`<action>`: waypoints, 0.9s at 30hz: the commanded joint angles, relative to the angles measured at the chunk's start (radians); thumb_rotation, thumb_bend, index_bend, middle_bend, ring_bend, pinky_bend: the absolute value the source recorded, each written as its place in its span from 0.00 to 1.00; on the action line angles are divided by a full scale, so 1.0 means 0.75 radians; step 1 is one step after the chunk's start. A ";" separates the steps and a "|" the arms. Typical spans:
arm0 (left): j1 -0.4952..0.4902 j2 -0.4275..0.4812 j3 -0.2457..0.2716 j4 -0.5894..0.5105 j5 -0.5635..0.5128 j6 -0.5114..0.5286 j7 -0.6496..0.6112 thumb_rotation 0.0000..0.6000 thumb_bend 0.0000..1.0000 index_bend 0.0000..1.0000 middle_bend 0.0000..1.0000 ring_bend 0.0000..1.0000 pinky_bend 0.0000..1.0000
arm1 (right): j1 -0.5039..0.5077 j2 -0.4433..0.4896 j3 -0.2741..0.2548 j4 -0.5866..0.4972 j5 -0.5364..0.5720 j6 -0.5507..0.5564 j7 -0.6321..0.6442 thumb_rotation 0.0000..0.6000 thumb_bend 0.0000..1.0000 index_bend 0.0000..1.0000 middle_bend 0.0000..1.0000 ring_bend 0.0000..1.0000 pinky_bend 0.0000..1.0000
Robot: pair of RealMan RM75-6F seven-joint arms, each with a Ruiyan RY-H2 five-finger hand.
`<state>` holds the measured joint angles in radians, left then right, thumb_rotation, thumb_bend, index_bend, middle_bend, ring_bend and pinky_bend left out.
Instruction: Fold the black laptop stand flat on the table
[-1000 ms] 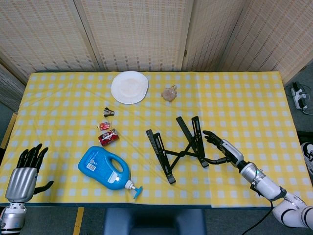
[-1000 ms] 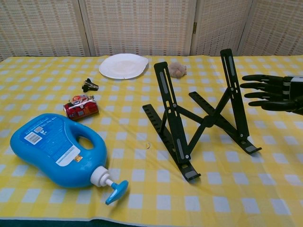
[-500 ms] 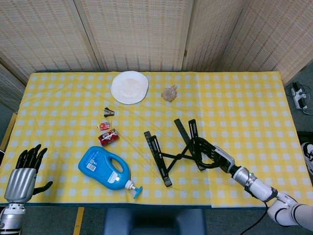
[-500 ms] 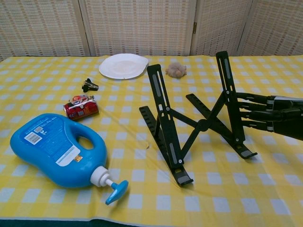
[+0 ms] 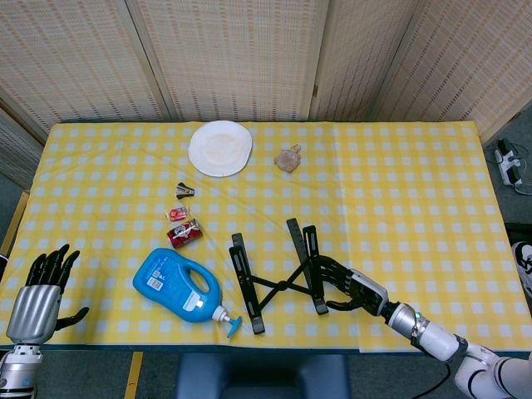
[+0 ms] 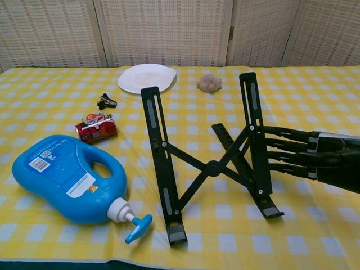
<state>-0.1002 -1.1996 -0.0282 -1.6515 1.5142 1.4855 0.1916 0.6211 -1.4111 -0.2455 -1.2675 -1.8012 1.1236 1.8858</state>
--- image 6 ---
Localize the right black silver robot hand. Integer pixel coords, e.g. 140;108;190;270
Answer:
260;125;360;195

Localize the black folding laptop stand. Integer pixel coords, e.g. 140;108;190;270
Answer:
139;71;285;246

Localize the yellow white checked tablecloth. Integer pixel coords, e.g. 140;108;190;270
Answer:
0;65;360;262

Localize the white paper plate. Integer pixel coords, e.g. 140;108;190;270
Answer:
117;63;177;95

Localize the beige woven folding screen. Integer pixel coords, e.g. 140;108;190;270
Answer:
0;0;360;74

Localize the black staple remover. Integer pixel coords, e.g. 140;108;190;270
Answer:
97;92;118;110

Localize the dented red soda can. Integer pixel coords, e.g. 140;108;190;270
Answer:
75;119;118;145

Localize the blue pump detergent bottle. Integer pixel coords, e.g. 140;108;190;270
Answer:
11;134;154;244

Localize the beige fuzzy keychain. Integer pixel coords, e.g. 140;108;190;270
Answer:
196;74;223;92

